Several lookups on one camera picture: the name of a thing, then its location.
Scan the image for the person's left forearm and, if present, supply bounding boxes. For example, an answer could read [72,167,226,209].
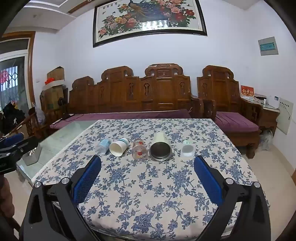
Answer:
[0,176,15,224]

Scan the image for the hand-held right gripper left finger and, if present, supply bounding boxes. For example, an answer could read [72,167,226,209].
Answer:
[20,155,102,241]

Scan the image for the white wall cabinet door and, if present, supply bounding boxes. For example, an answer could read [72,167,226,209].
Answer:
[276,97,294,135]

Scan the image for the blue floral tablecloth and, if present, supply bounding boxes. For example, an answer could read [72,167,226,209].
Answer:
[31,119,270,241]

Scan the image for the long purple seat cushion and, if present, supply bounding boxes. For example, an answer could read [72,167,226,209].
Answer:
[50,109,192,130]

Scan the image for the square purple seat cushion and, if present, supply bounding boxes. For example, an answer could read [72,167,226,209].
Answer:
[215,111,259,132]

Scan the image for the white box device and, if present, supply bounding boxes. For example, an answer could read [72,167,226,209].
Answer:
[264,95,281,108]

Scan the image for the wooden chair frame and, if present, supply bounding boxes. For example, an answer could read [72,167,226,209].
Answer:
[7,112,48,141]

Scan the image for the large cardboard box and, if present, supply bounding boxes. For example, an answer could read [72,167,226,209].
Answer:
[41,85,68,112]

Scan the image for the wooden side table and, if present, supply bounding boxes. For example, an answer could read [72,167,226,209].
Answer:
[254,102,281,135]

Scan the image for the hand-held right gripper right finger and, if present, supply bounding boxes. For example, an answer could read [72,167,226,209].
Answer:
[193,155,271,241]

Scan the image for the carved wooden armchair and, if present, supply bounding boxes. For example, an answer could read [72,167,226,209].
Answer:
[196,65,263,159]

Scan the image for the grey wall electrical panel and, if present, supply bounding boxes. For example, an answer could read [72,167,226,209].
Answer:
[258,36,279,56]

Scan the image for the clear glass cup red print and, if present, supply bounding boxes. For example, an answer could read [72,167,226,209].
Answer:
[131,138,148,161]

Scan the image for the cream steel-lined cup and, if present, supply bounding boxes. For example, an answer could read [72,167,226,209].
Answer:
[149,132,173,162]

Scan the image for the framed peacock flower painting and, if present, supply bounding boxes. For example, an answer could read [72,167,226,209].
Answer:
[92,0,208,48]

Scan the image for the small clear plastic cup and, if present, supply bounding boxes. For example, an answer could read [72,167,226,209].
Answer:
[180,139,195,157]

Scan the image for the small cardboard box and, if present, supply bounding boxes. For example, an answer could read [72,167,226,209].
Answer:
[47,67,65,81]

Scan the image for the wooden framed grille door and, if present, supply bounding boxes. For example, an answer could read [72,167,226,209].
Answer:
[0,32,36,121]

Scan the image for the grey metal box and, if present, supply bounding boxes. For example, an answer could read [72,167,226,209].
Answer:
[23,146,42,166]

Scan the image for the red gift box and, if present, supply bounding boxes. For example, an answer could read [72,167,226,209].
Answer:
[240,85,255,99]

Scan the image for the carved wooden sofa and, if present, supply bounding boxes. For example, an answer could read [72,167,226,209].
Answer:
[39,64,204,139]

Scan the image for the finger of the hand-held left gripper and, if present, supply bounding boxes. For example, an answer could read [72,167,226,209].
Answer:
[0,133,25,149]
[9,136,40,163]

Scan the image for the clear plastic bag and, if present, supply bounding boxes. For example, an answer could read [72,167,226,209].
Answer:
[259,129,275,151]

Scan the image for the black standing fan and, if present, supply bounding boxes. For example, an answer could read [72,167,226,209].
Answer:
[57,97,75,121]

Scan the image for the glass top coffee table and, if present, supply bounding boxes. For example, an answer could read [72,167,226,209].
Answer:
[16,120,100,188]

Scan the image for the dark clothes pile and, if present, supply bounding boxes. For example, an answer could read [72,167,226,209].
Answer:
[0,101,26,138]

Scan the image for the white paper cup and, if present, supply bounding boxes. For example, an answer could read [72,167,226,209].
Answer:
[109,138,129,157]

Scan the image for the clear plastic water bottle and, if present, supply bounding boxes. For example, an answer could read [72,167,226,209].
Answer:
[96,138,112,155]

